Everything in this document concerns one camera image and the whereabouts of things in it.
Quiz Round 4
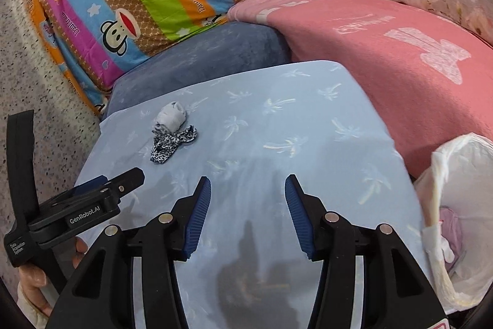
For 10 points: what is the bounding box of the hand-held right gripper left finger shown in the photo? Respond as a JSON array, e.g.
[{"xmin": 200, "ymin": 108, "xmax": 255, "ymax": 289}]
[{"xmin": 46, "ymin": 177, "xmax": 212, "ymax": 329}]

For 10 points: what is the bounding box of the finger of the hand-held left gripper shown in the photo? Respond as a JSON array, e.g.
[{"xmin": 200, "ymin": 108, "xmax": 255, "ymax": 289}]
[{"xmin": 71, "ymin": 167, "xmax": 146, "ymax": 206}]

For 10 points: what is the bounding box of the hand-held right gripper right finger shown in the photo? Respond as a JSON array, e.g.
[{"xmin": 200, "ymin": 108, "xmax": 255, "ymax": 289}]
[{"xmin": 285, "ymin": 175, "xmax": 450, "ymax": 329}]

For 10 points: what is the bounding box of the purple garment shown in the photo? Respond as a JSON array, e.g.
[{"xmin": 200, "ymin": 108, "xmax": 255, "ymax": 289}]
[{"xmin": 439, "ymin": 208, "xmax": 463, "ymax": 264}]

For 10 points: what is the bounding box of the white plastic bag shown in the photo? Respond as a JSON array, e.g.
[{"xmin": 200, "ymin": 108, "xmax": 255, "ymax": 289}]
[{"xmin": 414, "ymin": 134, "xmax": 493, "ymax": 314}]

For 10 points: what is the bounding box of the person's left hand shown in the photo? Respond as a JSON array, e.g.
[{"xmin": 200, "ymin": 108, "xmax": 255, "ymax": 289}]
[{"xmin": 17, "ymin": 236, "xmax": 90, "ymax": 316}]

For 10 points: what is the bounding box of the black white leopard scrunchie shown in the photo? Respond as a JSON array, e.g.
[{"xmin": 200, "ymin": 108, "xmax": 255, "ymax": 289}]
[{"xmin": 150, "ymin": 125, "xmax": 199, "ymax": 165}]

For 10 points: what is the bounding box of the rolled grey sock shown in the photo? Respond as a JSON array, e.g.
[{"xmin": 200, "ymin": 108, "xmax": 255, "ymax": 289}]
[{"xmin": 152, "ymin": 101, "xmax": 187, "ymax": 135}]

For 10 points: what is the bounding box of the light blue palm print cloth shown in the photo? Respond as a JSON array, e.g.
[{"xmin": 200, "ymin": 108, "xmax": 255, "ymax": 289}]
[{"xmin": 73, "ymin": 60, "xmax": 428, "ymax": 329}]

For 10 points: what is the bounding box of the blue-grey cushion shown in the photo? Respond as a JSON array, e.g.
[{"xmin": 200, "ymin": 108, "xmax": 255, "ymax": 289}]
[{"xmin": 101, "ymin": 22, "xmax": 291, "ymax": 119}]

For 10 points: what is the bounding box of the pink blanket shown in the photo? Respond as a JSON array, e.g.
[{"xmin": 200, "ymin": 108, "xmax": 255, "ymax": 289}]
[{"xmin": 227, "ymin": 0, "xmax": 493, "ymax": 179}]

